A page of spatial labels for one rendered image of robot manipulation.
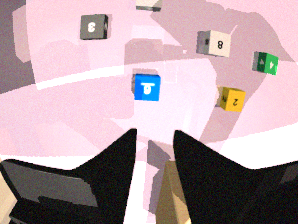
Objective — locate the green block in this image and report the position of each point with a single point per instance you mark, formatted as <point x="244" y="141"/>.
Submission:
<point x="267" y="63"/>

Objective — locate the grey block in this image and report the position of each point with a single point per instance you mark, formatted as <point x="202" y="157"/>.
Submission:
<point x="94" y="27"/>

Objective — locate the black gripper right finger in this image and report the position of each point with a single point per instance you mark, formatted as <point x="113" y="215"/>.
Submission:
<point x="216" y="189"/>

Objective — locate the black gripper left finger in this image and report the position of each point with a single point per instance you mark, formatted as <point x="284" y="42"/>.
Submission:
<point x="98" y="189"/>

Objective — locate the blue block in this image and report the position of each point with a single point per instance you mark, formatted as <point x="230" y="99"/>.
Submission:
<point x="147" y="87"/>

